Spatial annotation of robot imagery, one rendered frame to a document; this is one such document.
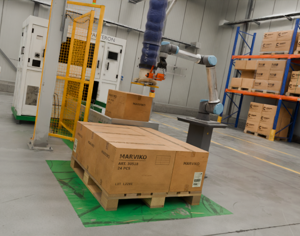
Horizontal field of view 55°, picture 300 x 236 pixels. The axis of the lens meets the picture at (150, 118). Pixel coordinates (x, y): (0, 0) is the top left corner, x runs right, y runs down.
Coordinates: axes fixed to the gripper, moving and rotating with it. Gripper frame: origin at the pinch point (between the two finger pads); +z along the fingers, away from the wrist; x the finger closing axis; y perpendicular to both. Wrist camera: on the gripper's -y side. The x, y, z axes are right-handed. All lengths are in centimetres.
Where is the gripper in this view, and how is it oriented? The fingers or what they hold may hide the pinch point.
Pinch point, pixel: (160, 75)
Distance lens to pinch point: 317.5
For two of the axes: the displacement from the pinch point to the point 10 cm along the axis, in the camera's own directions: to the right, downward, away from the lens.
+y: -2.5, -1.4, 9.6
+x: -9.5, -1.4, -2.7
